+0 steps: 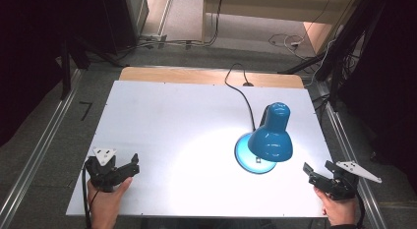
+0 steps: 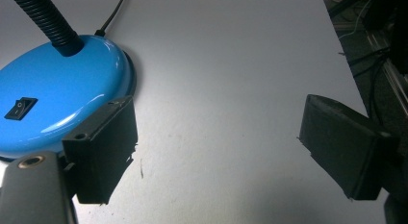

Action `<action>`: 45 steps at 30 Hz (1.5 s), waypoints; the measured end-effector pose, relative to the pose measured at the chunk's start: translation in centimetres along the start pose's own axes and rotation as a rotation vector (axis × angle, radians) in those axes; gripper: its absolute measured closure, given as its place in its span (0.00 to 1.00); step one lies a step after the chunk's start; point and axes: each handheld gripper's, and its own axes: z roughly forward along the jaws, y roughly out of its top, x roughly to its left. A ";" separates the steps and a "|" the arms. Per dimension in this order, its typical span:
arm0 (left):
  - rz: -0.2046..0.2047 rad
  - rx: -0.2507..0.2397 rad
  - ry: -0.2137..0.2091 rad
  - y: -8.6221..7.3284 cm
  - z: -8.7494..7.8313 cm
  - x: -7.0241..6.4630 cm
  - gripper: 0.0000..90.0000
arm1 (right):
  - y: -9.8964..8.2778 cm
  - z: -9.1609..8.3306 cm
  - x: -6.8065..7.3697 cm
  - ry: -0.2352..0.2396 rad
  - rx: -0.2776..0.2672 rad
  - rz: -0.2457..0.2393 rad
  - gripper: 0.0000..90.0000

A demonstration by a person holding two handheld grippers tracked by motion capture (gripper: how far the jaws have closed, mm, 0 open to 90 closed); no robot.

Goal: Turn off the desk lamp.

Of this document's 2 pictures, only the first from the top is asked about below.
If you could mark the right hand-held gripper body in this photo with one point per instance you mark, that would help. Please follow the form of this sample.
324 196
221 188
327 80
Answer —
342 184

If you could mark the blue desk lamp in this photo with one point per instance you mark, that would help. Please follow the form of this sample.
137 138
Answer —
270 140

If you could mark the person's left hand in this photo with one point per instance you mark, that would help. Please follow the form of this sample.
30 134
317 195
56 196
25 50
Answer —
106 206

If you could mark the black metal stand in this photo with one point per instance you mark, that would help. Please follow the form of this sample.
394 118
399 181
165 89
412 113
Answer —
337 58
65 68

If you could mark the aluminium floor rail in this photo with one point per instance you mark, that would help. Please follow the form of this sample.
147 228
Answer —
36 153
350 157

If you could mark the grey power strip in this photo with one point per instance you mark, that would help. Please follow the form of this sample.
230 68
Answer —
153 39

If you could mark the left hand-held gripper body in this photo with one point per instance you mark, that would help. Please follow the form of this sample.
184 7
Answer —
98 173

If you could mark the person's right hand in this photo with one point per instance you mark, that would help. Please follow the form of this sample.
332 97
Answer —
341 211

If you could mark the black cabinet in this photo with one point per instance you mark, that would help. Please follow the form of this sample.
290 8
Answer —
121 19

